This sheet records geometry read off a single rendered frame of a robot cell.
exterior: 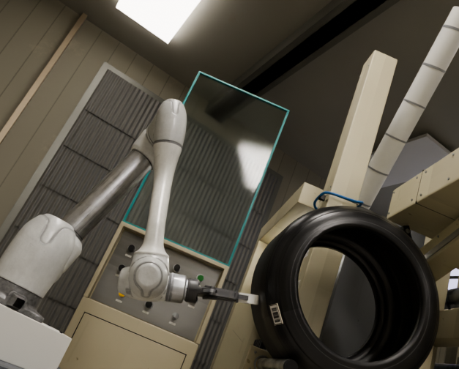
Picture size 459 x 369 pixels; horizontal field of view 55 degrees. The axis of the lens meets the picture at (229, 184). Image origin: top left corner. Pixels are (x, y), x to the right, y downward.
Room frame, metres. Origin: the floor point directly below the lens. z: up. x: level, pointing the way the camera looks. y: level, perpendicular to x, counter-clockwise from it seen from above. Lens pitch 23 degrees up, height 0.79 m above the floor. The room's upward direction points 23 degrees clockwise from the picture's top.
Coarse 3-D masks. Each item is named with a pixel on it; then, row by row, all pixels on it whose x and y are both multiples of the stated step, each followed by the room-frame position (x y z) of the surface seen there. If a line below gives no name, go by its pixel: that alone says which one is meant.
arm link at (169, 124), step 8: (168, 104) 1.36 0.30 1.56; (176, 104) 1.37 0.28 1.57; (160, 112) 1.37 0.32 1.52; (168, 112) 1.36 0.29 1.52; (176, 112) 1.36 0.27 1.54; (184, 112) 1.38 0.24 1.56; (152, 120) 1.43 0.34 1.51; (160, 120) 1.37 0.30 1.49; (168, 120) 1.35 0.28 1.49; (176, 120) 1.36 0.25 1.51; (184, 120) 1.38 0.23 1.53; (152, 128) 1.42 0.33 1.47; (160, 128) 1.36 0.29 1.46; (168, 128) 1.36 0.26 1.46; (176, 128) 1.36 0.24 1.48; (184, 128) 1.39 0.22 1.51; (152, 136) 1.43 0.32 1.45; (160, 136) 1.37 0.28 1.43; (168, 136) 1.36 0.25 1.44; (176, 136) 1.37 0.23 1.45; (184, 136) 1.40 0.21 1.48
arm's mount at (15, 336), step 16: (0, 304) 1.18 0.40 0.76; (0, 320) 1.18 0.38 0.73; (16, 320) 1.19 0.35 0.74; (32, 320) 1.21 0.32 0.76; (0, 336) 1.19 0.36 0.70; (16, 336) 1.20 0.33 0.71; (32, 336) 1.21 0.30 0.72; (48, 336) 1.23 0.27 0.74; (64, 336) 1.24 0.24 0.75; (0, 352) 1.20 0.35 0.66; (16, 352) 1.21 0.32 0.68; (32, 352) 1.22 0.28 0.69; (48, 352) 1.23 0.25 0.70; (64, 352) 1.24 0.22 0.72; (32, 368) 1.23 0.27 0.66; (48, 368) 1.24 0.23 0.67
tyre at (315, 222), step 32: (320, 224) 1.33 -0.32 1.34; (352, 224) 1.32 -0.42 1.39; (384, 224) 1.33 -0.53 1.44; (288, 256) 1.33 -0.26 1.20; (352, 256) 1.62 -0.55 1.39; (384, 256) 1.57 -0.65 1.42; (416, 256) 1.33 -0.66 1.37; (256, 288) 1.47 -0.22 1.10; (288, 288) 1.32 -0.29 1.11; (384, 288) 1.62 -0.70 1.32; (416, 288) 1.48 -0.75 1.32; (256, 320) 1.52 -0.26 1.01; (288, 320) 1.33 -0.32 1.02; (384, 320) 1.62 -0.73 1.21; (416, 320) 1.49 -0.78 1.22; (288, 352) 1.37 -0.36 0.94; (320, 352) 1.33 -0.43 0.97; (384, 352) 1.60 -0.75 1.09; (416, 352) 1.34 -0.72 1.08
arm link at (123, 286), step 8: (120, 272) 1.41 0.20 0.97; (128, 272) 1.39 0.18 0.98; (120, 280) 1.40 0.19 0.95; (128, 280) 1.39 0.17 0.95; (168, 280) 1.40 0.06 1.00; (120, 288) 1.41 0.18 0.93; (128, 288) 1.39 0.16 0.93; (128, 296) 1.42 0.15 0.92; (136, 296) 1.38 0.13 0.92; (160, 296) 1.40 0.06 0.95
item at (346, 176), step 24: (384, 72) 1.71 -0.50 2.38; (360, 96) 1.71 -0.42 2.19; (384, 96) 1.71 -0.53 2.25; (360, 120) 1.70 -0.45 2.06; (360, 144) 1.71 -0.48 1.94; (336, 168) 1.72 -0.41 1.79; (360, 168) 1.71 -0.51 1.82; (336, 192) 1.70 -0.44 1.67; (312, 264) 1.70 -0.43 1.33; (336, 264) 1.71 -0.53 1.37; (312, 288) 1.71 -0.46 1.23; (312, 312) 1.71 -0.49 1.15
